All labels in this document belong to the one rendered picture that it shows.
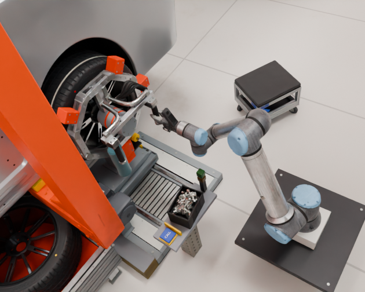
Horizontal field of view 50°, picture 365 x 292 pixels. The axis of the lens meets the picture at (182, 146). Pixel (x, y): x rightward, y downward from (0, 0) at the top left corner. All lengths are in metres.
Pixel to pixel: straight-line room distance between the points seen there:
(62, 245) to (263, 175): 1.24
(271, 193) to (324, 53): 2.24
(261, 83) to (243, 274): 1.45
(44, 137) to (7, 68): 0.32
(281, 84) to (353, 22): 1.44
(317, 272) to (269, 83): 1.47
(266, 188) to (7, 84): 1.22
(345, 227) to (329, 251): 0.18
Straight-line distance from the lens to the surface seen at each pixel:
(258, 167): 1.84
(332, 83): 3.67
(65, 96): 2.20
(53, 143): 1.60
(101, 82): 2.22
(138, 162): 2.91
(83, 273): 2.45
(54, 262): 2.41
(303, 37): 4.12
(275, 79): 3.17
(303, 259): 2.41
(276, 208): 2.02
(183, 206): 2.25
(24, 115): 1.46
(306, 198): 2.17
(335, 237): 2.49
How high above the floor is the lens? 2.53
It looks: 52 degrees down
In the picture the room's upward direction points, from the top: 14 degrees counter-clockwise
